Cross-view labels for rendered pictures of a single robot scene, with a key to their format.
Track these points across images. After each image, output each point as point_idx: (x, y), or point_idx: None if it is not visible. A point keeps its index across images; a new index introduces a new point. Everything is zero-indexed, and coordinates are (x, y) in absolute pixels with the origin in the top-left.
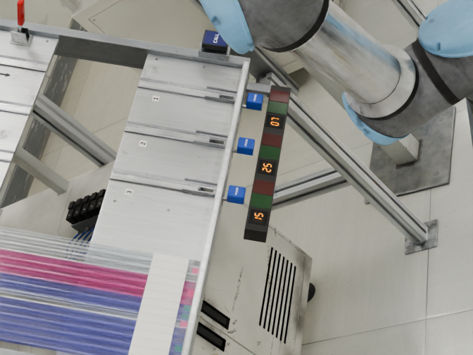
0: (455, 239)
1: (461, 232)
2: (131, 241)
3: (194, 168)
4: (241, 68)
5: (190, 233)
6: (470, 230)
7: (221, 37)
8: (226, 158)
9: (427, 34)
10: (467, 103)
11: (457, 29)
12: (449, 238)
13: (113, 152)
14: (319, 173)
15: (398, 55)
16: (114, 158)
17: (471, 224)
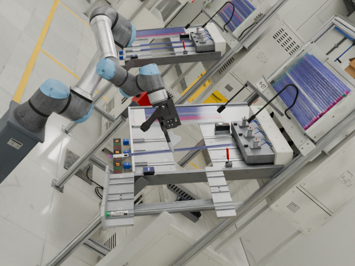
0: (28, 262)
1: (24, 263)
2: (154, 127)
3: (142, 145)
4: None
5: (137, 132)
6: (20, 260)
7: (146, 169)
8: (131, 143)
9: (67, 88)
10: (44, 138)
11: (58, 82)
12: (30, 264)
13: (197, 246)
14: (97, 245)
15: (76, 88)
16: (195, 245)
17: (19, 262)
